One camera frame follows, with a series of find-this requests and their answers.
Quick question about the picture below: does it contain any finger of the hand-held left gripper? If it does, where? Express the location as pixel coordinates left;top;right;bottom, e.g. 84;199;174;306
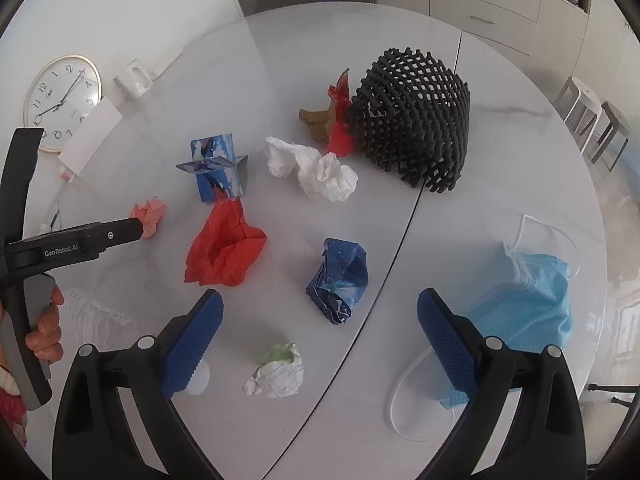
81;216;147;257

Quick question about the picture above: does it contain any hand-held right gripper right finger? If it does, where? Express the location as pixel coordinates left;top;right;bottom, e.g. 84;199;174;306
416;287;586;480

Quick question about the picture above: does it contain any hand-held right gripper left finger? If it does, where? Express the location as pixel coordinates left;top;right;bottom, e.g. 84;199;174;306
52;289;224;480

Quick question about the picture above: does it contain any pink paper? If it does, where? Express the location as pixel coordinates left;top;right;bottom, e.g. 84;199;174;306
129;196;167;240

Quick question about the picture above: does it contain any black mesh basket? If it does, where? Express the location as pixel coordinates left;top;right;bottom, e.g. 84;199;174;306
345;47;472;194

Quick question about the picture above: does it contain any torn red brown cardboard piece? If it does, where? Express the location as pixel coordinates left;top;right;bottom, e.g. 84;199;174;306
299;67;363;157

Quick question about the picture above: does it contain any person's left hand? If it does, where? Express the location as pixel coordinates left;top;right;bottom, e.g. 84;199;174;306
25;285;65;363

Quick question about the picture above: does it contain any clear plastic bottle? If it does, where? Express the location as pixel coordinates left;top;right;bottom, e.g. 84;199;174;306
62;285;212;397

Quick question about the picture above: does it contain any green white crumpled paper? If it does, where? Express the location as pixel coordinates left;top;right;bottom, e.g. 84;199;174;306
242;342;304;399

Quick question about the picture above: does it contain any blue face mask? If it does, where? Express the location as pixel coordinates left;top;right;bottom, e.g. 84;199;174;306
387;214;581;442

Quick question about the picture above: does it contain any white card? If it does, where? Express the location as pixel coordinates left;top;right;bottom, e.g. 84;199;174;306
57;97;123;176

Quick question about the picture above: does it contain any red crumpled paper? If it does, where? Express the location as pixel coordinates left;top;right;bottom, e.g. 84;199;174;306
184;199;267;287

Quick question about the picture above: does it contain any round gold rimmed clock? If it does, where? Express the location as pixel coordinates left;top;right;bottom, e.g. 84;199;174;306
22;55;103;153

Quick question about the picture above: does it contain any blue printed folded paper box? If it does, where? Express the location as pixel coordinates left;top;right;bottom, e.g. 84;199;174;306
176;132;249;204

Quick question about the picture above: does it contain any dark blue crumpled paper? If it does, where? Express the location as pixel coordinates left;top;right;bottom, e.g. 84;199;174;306
306;237;370;326

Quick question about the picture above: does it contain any white mug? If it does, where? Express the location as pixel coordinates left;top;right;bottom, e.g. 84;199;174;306
114;58;153;98

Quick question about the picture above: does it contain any white crumpled tissue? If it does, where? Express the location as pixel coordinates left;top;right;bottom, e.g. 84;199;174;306
264;136;359;204

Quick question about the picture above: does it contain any grey stool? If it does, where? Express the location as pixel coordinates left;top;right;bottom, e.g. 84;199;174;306
585;101;630;171
552;76;601;151

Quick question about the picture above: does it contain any beige drawer cabinet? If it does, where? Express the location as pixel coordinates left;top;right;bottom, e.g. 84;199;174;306
430;0;543;56

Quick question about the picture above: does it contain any black metal frame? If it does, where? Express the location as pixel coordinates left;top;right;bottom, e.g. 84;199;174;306
582;382;640;411

